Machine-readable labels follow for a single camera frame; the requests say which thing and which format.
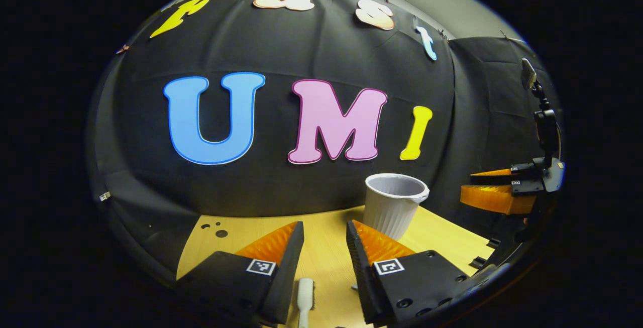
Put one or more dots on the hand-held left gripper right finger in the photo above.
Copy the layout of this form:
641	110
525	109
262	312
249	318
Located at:
361	272

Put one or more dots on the wooden desktop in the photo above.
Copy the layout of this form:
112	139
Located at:
326	257

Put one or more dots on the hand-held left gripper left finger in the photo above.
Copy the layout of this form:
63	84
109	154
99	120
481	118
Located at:
284	278

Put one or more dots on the small copper clip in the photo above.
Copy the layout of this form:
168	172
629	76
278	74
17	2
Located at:
122	49

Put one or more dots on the white ribbed garbage bin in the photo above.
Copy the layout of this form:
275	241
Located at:
389	212

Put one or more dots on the small silver clip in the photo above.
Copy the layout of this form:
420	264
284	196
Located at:
104	196

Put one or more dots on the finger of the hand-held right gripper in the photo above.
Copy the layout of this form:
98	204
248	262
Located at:
502	179
492	198

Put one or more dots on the small white broom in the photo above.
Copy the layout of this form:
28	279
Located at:
304	300

